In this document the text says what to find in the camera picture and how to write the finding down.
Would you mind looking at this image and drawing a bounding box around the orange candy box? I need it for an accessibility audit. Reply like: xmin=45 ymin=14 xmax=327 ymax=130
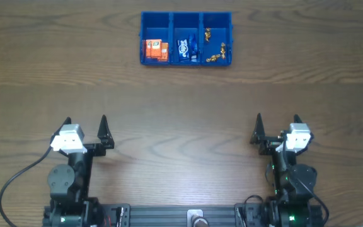
xmin=160 ymin=43 xmax=169 ymax=62
xmin=146 ymin=39 xmax=163 ymax=59

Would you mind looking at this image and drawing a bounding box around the mounting rail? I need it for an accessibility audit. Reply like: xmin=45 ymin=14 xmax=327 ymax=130
xmin=42 ymin=204 xmax=324 ymax=227

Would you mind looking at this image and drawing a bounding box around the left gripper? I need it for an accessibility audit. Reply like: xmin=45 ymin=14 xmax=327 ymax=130
xmin=50 ymin=114 xmax=116 ymax=157

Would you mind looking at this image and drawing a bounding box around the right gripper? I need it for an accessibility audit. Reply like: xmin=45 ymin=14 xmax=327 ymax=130
xmin=250 ymin=112 xmax=304 ymax=156

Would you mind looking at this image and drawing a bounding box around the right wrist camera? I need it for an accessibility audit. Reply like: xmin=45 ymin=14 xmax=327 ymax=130
xmin=275 ymin=122 xmax=313 ymax=154

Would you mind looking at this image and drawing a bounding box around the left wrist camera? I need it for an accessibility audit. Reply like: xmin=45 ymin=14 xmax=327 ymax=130
xmin=49 ymin=123 xmax=88 ymax=155

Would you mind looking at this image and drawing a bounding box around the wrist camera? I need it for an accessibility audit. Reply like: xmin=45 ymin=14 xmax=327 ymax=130
xmin=275 ymin=122 xmax=313 ymax=154
xmin=49 ymin=123 xmax=88 ymax=155

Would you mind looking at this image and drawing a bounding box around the blue tray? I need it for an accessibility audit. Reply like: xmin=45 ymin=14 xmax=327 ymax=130
xmin=139 ymin=11 xmax=233 ymax=67

